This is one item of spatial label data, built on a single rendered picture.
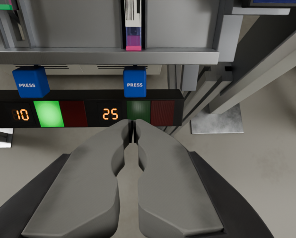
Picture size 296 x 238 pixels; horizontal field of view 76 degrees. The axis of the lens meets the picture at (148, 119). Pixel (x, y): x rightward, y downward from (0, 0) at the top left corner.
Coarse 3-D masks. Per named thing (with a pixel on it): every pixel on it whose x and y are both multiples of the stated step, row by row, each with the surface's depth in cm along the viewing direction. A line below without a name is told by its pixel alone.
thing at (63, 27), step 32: (32, 0) 17; (64, 0) 17; (96, 0) 17; (160, 0) 17; (192, 0) 18; (0, 32) 17; (32, 32) 18; (64, 32) 18; (96, 32) 18; (160, 32) 19; (192, 32) 19
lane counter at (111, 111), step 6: (102, 102) 23; (108, 102) 23; (114, 102) 23; (120, 102) 23; (102, 108) 23; (108, 108) 24; (114, 108) 24; (120, 108) 24; (102, 114) 24; (108, 114) 24; (114, 114) 24; (120, 114) 24; (102, 120) 24; (108, 120) 24; (114, 120) 24; (120, 120) 24
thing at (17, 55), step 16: (0, 48) 18; (16, 48) 18; (48, 48) 19; (64, 48) 19; (80, 48) 19; (96, 48) 19; (112, 48) 19; (144, 48) 19; (160, 48) 19; (176, 48) 19; (192, 48) 19; (208, 48) 19; (0, 64) 18; (16, 64) 18; (32, 64) 18; (48, 64) 18; (64, 64) 18; (80, 64) 18; (96, 64) 18; (112, 64) 18; (128, 64) 18; (144, 64) 18; (160, 64) 18; (176, 64) 18; (192, 64) 18; (208, 64) 18
